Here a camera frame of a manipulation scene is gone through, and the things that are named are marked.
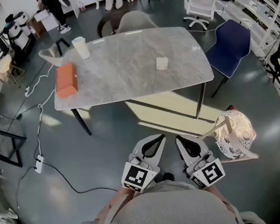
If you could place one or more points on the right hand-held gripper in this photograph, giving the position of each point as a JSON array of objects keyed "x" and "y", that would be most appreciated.
[{"x": 210, "y": 172}]

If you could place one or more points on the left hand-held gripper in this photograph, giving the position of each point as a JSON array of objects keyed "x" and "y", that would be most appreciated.
[{"x": 135, "y": 177}]

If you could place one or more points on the translucent white plastic piece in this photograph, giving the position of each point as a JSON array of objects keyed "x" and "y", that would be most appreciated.
[{"x": 162, "y": 63}]

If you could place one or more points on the person's right forearm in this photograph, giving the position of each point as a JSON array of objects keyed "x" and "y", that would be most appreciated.
[{"x": 218, "y": 193}]

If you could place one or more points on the person's left forearm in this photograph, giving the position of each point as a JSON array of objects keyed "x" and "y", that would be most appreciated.
[{"x": 116, "y": 199}]

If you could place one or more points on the orange rectangular box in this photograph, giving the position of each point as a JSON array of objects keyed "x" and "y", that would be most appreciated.
[{"x": 65, "y": 80}]

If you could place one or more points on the person's black shoe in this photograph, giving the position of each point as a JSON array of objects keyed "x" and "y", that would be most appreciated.
[{"x": 167, "y": 177}]

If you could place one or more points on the patterned cushion wooden chair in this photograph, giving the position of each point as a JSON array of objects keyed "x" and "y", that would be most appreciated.
[{"x": 235, "y": 131}]

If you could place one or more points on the person's grey knit top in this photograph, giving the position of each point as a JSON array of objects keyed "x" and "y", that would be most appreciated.
[{"x": 169, "y": 213}]

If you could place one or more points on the blue chair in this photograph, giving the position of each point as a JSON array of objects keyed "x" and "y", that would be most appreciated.
[{"x": 229, "y": 49}]

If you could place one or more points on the tall white cup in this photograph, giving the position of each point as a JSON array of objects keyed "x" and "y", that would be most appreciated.
[{"x": 81, "y": 48}]

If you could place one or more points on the grey shell chair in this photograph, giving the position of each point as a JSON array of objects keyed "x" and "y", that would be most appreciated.
[{"x": 135, "y": 21}]

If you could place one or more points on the small white power strip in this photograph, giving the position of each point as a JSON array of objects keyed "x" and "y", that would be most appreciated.
[{"x": 27, "y": 91}]

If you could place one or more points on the beige shell chair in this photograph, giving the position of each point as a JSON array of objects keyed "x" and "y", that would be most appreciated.
[{"x": 49, "y": 55}]

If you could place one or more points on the white office chair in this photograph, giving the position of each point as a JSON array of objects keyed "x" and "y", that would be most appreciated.
[{"x": 201, "y": 4}]

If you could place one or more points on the white and black robot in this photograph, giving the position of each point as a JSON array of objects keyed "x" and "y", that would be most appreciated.
[
  {"x": 24, "y": 21},
  {"x": 18, "y": 35}
]

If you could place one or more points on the black metal frame table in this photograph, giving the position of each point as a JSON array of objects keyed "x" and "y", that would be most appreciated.
[{"x": 18, "y": 154}]

